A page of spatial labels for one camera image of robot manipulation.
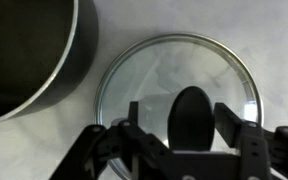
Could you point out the glass lid with black knob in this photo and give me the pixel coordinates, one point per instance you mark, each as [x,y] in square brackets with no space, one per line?
[170,66]

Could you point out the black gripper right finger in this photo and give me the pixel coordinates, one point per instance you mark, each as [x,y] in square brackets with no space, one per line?
[250,140]

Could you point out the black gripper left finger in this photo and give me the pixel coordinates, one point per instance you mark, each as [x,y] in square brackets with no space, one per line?
[110,146]

